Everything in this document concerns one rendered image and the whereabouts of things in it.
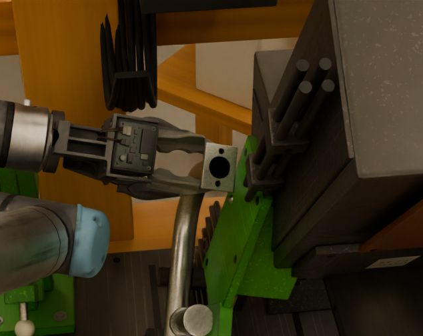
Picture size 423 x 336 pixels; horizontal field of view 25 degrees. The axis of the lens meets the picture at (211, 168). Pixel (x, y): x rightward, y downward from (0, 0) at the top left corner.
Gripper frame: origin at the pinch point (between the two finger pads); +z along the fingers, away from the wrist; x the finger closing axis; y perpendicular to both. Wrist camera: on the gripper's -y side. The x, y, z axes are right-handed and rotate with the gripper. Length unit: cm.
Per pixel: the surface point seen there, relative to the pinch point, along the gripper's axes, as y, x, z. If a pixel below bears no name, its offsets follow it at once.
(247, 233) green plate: 9.0, -7.7, 2.5
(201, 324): -0.3, -18.6, 1.1
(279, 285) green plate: 3.4, -13.0, 9.0
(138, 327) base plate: -26.2, -20.9, -0.8
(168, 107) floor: -214, 46, 41
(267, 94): -5.3, 11.3, 7.7
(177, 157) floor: -193, 27, 42
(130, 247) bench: -41.3, -9.2, -0.4
